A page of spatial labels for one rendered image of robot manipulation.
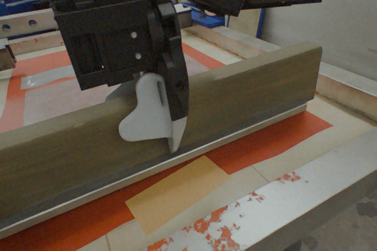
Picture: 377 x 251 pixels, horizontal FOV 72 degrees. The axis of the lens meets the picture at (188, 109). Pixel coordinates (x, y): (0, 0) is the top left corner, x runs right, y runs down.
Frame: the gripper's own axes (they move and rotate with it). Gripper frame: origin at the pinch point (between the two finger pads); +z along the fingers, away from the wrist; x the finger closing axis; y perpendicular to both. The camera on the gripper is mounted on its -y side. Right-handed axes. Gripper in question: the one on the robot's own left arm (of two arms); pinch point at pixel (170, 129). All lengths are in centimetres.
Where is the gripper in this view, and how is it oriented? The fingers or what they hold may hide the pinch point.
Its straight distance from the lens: 28.2
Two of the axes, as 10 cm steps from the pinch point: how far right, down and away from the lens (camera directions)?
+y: -8.9, 3.2, -3.4
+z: 0.9, 8.4, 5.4
